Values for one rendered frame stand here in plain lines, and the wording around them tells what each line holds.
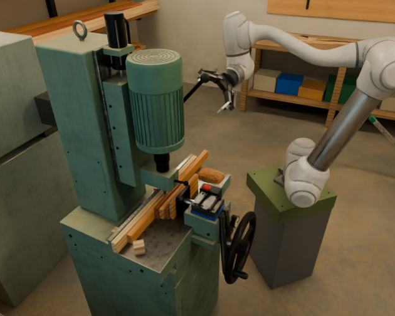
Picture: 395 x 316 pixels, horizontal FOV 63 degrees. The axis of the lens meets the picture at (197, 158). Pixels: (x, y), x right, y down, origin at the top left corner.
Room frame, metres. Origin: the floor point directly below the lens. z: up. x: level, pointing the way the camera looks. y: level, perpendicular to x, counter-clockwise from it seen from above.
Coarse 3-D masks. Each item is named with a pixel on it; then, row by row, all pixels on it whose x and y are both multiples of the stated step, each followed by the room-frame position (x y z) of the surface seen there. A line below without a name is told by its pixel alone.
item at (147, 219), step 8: (200, 160) 1.26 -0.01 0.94; (192, 168) 1.20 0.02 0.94; (184, 176) 1.13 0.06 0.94; (152, 208) 0.93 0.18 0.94; (144, 216) 0.89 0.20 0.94; (152, 216) 0.91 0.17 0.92; (136, 224) 0.84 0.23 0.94; (144, 224) 0.86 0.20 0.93; (136, 232) 0.81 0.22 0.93; (128, 240) 0.80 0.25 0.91
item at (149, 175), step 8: (144, 168) 1.02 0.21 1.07; (152, 168) 1.02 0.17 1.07; (176, 168) 1.02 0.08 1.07; (144, 176) 1.01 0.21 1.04; (152, 176) 0.99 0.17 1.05; (160, 176) 0.97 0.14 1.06; (168, 176) 0.96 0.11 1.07; (176, 176) 1.00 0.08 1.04; (152, 184) 0.99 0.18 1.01; (160, 184) 0.97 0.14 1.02; (168, 184) 0.95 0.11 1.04; (176, 184) 0.99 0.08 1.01
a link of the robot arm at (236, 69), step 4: (228, 68) 1.33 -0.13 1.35; (232, 68) 1.32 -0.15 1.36; (236, 68) 1.33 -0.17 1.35; (240, 68) 1.35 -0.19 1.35; (236, 72) 1.31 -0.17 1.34; (240, 72) 1.33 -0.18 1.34; (240, 76) 1.31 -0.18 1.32; (244, 76) 1.35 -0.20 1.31; (240, 80) 1.31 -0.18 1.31; (236, 84) 1.31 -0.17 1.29
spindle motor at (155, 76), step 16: (128, 64) 0.96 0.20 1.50; (144, 64) 0.93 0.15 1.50; (160, 64) 0.93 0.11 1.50; (176, 64) 0.96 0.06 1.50; (128, 80) 0.97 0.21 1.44; (144, 80) 0.92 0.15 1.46; (160, 80) 0.92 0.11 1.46; (176, 80) 0.95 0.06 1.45; (144, 96) 0.92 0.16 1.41; (160, 96) 0.92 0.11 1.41; (176, 96) 0.96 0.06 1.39; (144, 112) 0.93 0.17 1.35; (160, 112) 0.92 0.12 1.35; (176, 112) 0.96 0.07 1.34; (144, 128) 0.93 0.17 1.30; (160, 128) 0.92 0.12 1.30; (176, 128) 0.95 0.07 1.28; (144, 144) 0.94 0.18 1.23; (160, 144) 0.92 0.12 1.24; (176, 144) 0.94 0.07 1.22
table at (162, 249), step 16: (160, 224) 0.88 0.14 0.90; (176, 224) 0.88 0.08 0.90; (144, 240) 0.81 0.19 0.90; (160, 240) 0.80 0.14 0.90; (176, 240) 0.80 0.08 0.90; (192, 240) 0.85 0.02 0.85; (208, 240) 0.83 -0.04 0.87; (112, 256) 0.76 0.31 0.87; (128, 256) 0.73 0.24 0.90; (144, 256) 0.73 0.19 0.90; (160, 256) 0.73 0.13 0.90; (176, 256) 0.76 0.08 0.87; (144, 272) 0.69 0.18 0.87; (160, 272) 0.67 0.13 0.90
